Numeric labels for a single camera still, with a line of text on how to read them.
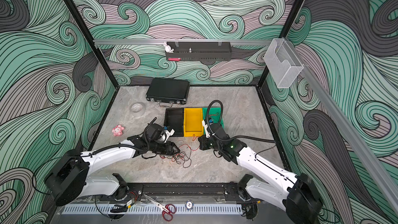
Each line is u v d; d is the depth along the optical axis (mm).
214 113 1010
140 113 1025
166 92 1113
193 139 778
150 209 697
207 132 621
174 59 900
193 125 974
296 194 383
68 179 409
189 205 698
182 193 744
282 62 778
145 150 619
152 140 668
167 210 684
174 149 774
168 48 854
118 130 923
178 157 803
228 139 597
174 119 1065
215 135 578
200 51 952
